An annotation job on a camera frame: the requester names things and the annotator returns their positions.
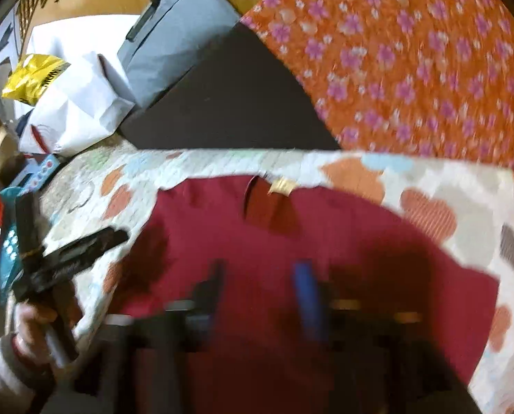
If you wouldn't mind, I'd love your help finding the maroon red sweater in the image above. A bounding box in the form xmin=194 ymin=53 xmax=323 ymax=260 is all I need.
xmin=110 ymin=176 xmax=498 ymax=413

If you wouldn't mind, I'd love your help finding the grey sleeved left forearm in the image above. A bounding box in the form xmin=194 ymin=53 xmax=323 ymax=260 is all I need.
xmin=0 ymin=334 xmax=56 ymax=413

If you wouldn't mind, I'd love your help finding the person's left hand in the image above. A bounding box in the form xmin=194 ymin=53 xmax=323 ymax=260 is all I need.
xmin=13 ymin=282 xmax=83 ymax=366

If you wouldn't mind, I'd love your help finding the teal patterned box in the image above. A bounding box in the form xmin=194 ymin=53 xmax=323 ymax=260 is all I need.
xmin=0 ymin=187 xmax=23 ymax=307

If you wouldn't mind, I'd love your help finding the teal small box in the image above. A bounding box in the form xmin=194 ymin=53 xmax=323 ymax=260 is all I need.
xmin=10 ymin=154 xmax=63 ymax=193

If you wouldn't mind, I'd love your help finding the white heart patterned quilt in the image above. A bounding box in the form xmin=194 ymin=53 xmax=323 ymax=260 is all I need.
xmin=41 ymin=146 xmax=514 ymax=413

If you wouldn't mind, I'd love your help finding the yellow plastic bag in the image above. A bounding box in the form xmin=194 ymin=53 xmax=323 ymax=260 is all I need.
xmin=1 ymin=53 xmax=70 ymax=107

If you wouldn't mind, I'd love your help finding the grey blue fabric bag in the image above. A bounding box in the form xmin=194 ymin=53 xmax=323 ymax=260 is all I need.
xmin=117 ymin=0 xmax=240 ymax=108

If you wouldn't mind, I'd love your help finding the orange floral bed sheet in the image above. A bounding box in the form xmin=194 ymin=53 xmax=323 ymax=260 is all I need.
xmin=242 ymin=0 xmax=514 ymax=168

